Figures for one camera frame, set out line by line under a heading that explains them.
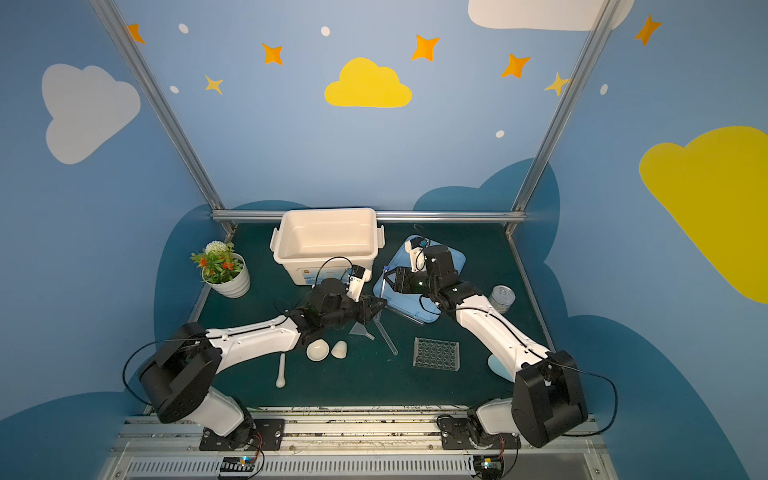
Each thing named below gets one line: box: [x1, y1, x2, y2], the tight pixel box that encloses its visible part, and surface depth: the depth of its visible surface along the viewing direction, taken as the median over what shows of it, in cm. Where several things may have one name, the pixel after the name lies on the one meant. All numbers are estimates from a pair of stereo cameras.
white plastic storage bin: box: [270, 208, 385, 286], surface depth 109 cm
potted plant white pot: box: [190, 240, 251, 299], surface depth 94 cm
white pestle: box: [276, 353, 287, 389], surface depth 84 cm
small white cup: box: [331, 340, 348, 359], surface depth 88 cm
